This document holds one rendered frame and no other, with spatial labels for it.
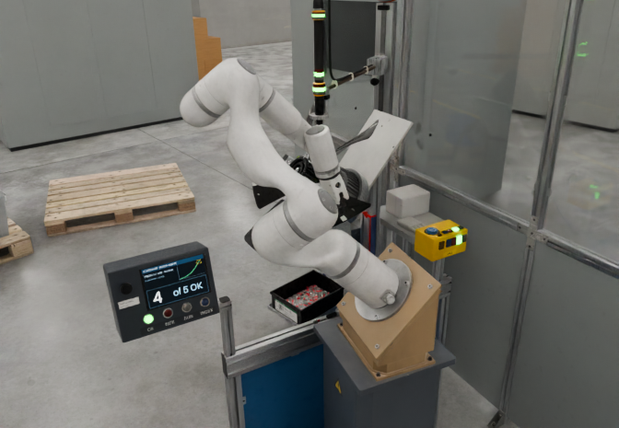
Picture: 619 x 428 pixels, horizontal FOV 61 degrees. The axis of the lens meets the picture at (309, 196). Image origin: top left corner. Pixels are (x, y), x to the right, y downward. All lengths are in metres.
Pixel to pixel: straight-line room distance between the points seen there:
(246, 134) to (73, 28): 6.04
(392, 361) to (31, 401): 2.08
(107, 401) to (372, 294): 1.83
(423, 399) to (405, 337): 0.25
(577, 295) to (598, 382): 0.32
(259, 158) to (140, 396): 1.88
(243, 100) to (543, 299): 1.48
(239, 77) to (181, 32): 6.45
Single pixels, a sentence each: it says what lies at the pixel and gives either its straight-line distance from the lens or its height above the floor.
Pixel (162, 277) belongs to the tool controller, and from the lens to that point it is 1.41.
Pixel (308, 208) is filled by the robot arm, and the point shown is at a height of 1.43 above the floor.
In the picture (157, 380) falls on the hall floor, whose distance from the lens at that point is 2.97.
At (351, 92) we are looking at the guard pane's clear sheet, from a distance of 3.05.
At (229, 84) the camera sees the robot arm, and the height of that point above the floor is 1.68.
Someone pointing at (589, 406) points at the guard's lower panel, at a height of 0.41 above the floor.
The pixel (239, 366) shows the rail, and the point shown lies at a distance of 1.71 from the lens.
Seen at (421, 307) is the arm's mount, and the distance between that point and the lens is 1.40.
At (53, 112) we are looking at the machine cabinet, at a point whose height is 0.40.
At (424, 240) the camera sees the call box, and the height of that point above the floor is 1.05.
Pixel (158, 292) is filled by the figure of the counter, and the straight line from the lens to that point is 1.42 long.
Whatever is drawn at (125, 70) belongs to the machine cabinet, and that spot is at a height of 0.80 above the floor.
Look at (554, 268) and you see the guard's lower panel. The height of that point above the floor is 0.88.
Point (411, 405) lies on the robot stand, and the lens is 1.61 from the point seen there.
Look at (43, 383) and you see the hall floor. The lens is 3.18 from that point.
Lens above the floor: 1.92
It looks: 23 degrees down
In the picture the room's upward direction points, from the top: 1 degrees counter-clockwise
